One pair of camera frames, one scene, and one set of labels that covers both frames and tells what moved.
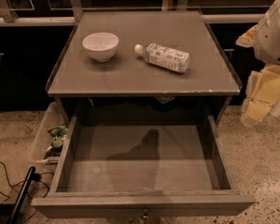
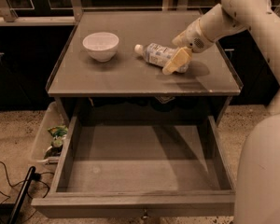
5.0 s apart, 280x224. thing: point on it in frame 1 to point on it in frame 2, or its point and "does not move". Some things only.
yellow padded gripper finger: (248, 38) to (180, 40)
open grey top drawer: (165, 167) does not move
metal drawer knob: (146, 215) does not move
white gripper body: (273, 37) to (194, 36)
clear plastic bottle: (165, 57) does not move
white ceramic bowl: (101, 46) does not move
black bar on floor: (22, 195) does not move
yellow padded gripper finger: (267, 93) to (182, 56)
